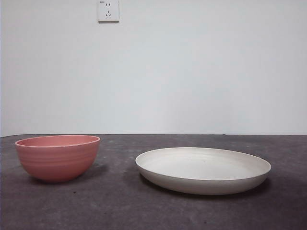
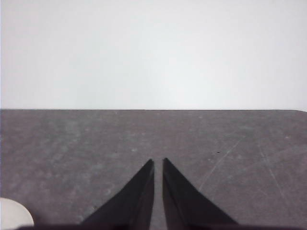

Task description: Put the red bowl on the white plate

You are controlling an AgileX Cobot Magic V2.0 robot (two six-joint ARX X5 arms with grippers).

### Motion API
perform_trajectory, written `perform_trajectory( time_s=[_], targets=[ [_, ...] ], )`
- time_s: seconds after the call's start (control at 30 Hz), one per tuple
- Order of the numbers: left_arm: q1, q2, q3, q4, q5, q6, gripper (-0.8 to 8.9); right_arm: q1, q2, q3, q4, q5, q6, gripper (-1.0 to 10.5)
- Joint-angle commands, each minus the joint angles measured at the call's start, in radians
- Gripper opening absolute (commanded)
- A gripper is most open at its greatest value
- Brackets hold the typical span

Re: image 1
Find white round plate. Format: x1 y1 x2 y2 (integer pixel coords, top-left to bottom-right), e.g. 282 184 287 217
135 147 272 196

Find red ribbed bowl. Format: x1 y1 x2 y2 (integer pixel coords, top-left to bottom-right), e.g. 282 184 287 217
14 135 101 183

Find white wall socket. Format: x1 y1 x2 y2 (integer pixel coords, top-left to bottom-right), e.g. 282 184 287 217
98 0 120 24

